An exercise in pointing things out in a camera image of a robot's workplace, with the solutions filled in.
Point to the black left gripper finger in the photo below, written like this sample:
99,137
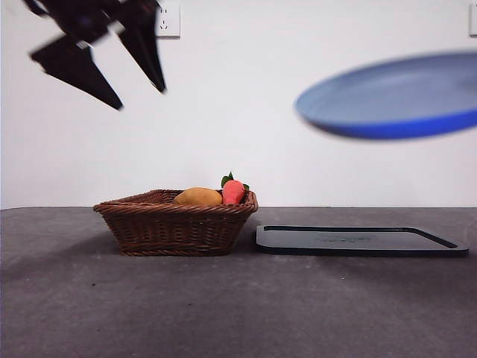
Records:
78,72
143,48

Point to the blue round plate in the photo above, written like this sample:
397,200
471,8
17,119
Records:
395,97

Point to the yellow-brown potato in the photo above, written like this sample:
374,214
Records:
197,196

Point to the orange carrot with green leaves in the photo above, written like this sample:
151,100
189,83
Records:
233,191

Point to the brown wicker basket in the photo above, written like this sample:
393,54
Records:
167,229

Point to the black flat tray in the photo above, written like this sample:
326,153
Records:
354,240

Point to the white wall socket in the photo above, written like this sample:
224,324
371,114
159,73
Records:
172,22

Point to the white wall plate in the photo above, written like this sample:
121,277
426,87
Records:
473,20

